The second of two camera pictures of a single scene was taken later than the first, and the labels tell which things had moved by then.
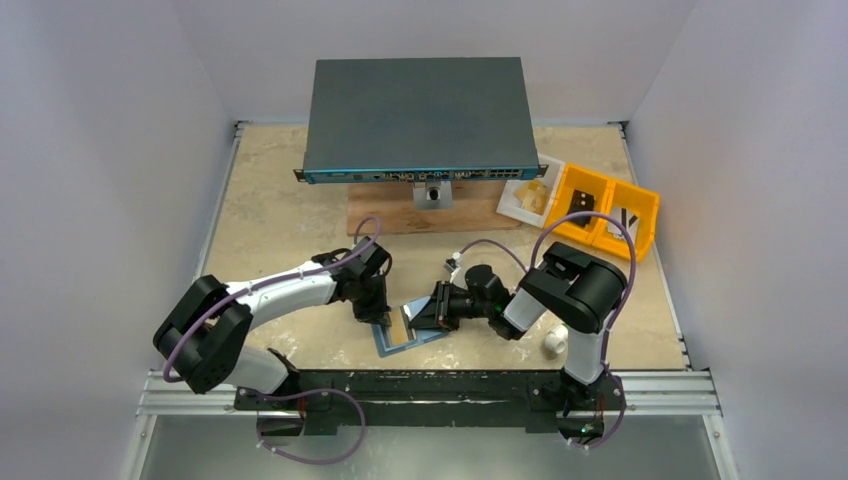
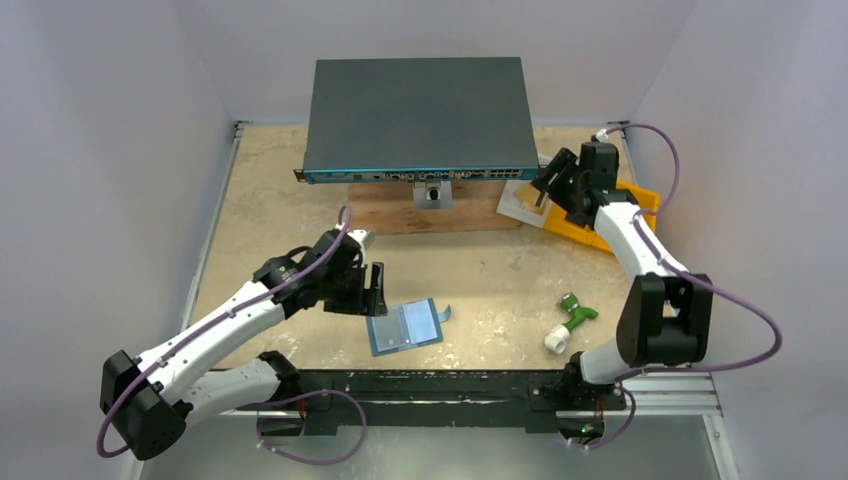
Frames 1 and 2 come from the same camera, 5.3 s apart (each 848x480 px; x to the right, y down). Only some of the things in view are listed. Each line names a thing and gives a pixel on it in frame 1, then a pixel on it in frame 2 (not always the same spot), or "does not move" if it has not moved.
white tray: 511,206 does not move
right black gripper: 442,306 -> 555,181
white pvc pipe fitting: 556,338 does not move
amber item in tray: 534,197 does not move
